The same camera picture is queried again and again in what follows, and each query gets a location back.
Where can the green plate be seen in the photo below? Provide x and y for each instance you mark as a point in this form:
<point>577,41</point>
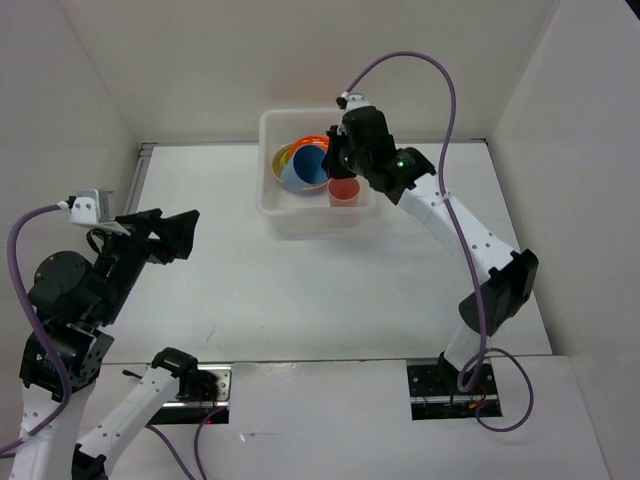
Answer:
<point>284,157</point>

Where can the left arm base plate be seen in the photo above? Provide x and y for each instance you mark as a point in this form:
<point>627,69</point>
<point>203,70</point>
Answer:
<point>210,392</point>

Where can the clear plastic bin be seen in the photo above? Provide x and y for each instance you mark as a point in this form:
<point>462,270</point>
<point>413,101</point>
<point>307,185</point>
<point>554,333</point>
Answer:
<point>300,213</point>

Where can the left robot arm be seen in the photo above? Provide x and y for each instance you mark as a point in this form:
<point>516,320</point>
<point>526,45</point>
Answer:
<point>71,301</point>

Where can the blue plastic cup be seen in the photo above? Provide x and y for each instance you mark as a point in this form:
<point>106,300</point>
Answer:
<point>304,169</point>

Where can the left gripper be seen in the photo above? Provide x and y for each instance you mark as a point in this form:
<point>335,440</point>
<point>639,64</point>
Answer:
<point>178,232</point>

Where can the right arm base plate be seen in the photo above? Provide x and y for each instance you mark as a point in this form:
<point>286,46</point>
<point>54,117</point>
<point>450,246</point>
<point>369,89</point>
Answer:
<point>433,393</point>

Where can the beige plate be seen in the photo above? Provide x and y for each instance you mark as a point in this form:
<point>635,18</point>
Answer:
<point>278,163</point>

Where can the orange plate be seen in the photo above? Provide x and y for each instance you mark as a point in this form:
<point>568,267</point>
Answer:
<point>312,140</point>

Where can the pink plastic cup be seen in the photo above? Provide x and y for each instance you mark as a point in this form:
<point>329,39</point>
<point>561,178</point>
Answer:
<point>343,192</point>

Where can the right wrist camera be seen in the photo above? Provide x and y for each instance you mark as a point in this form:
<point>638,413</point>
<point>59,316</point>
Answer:
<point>348,101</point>

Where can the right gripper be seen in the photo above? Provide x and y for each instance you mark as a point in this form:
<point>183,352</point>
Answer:
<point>334,169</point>

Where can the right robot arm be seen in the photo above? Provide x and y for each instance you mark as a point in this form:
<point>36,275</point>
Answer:
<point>502,278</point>

